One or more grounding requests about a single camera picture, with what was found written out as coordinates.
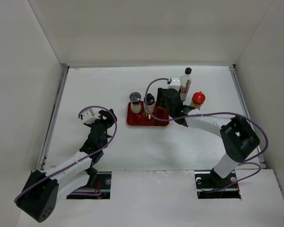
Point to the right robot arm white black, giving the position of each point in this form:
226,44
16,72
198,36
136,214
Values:
239,139

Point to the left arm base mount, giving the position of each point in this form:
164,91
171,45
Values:
98,187

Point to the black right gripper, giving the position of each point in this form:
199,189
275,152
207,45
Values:
159,98

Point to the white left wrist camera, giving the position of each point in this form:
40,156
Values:
89,116

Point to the clear cap salt grinder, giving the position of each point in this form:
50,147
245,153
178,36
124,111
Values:
135,99

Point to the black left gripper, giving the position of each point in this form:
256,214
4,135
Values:
106,114

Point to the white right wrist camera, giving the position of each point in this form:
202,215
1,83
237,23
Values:
174,83

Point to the red gold-rimmed tray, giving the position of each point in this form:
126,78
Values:
139,120

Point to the dark sauce bottle black cap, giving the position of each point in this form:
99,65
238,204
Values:
185,82

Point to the red capped sauce bottle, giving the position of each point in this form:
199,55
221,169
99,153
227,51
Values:
198,99

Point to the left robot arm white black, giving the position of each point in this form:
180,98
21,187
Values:
44,189

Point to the aluminium table edge rail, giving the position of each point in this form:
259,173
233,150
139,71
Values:
56,105

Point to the black cap salt grinder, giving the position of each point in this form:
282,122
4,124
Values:
149,105

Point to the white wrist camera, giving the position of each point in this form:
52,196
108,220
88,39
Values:
174,83
89,116

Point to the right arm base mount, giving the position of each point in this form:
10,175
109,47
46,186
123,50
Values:
209,187

